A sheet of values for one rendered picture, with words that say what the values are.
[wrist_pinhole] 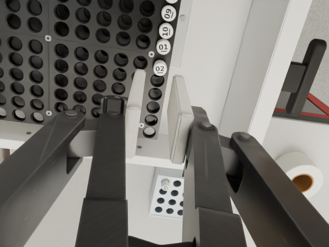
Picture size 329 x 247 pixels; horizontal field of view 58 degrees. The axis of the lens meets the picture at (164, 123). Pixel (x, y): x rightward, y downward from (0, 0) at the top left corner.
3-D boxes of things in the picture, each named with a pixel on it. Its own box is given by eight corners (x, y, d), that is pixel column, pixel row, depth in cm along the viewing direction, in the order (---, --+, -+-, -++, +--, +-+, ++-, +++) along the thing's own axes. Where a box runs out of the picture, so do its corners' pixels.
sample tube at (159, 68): (166, 62, 31) (167, 76, 27) (153, 63, 31) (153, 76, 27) (165, 51, 30) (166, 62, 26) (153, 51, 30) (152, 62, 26)
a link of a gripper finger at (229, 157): (194, 145, 14) (257, 154, 14) (185, 104, 18) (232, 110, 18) (188, 172, 14) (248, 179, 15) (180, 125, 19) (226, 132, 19)
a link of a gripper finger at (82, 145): (118, 164, 14) (54, 157, 14) (128, 119, 19) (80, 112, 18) (121, 136, 13) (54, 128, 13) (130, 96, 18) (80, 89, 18)
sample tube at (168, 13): (175, 4, 29) (178, 8, 24) (171, 17, 29) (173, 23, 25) (162, 0, 28) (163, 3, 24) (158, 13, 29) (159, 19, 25)
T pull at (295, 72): (322, 38, 27) (330, 41, 26) (293, 112, 30) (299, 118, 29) (285, 32, 27) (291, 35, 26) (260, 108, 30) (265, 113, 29)
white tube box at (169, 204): (229, 172, 50) (235, 186, 47) (216, 209, 54) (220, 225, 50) (157, 161, 49) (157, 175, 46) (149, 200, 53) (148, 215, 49)
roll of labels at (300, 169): (277, 191, 52) (286, 207, 49) (264, 161, 50) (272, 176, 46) (316, 175, 51) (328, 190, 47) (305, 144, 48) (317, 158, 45)
